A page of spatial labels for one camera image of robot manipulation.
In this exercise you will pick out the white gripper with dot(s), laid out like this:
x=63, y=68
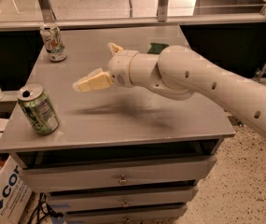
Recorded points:
x=118, y=67

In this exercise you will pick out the white 7up can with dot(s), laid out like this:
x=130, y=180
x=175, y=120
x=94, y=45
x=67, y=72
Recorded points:
x=53, y=42

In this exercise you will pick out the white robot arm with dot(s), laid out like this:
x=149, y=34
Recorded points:
x=176, y=73

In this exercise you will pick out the green and yellow sponge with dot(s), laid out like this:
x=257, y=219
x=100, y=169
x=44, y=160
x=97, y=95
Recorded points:
x=157, y=48

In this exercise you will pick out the green soda can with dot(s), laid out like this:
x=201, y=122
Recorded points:
x=38, y=109

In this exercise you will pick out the grey drawer cabinet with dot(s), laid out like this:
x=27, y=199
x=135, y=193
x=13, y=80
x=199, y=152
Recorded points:
x=116, y=124

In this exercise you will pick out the top grey drawer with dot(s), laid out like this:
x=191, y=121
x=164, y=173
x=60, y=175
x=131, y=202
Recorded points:
x=116, y=174

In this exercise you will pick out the grey drawer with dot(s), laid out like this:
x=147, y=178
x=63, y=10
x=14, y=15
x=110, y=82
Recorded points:
x=126, y=216
x=122, y=198
x=116, y=174

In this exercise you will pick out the middle grey drawer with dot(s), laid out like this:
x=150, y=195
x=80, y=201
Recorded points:
x=122, y=198

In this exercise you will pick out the grey side shelf beam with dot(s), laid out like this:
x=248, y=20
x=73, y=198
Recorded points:
x=261, y=80

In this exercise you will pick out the bottom grey drawer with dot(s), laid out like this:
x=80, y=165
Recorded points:
x=126, y=216

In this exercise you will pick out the white cardboard box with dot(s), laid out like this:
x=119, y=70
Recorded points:
x=14, y=193

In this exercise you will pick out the metal frame rail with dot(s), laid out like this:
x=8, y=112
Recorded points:
x=29, y=14

